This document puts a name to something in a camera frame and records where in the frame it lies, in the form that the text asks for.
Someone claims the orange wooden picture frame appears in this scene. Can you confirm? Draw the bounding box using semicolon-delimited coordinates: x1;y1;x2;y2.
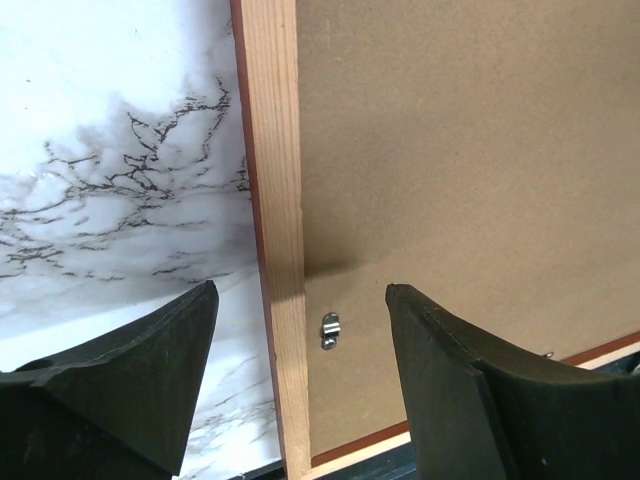
231;1;639;479

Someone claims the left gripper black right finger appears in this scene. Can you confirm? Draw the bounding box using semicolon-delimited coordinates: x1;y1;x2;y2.
385;284;639;479

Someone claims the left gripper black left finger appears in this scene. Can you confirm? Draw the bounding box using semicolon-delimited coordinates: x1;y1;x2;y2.
1;280;219;479

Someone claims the brown cardboard backing board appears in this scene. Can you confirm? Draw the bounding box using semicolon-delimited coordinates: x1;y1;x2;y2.
296;1;639;456

